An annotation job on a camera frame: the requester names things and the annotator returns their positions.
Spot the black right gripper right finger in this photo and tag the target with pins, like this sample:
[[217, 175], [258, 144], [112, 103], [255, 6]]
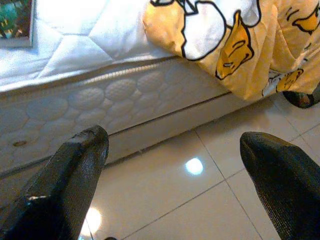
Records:
[[287, 190]]

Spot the white bed base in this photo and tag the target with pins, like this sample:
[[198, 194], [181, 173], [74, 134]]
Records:
[[162, 135]]

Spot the white quilted mattress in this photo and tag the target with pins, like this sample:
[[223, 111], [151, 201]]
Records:
[[100, 37]]

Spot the dark slipper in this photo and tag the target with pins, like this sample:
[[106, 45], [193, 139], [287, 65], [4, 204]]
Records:
[[298, 100]]

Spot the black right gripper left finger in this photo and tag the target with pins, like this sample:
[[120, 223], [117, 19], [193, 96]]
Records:
[[62, 187]]

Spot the yellow cartoon print duvet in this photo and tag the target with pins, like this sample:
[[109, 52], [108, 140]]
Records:
[[250, 82]]

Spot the book with dark colourful cover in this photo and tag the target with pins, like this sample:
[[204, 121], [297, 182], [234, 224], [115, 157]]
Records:
[[12, 20]]

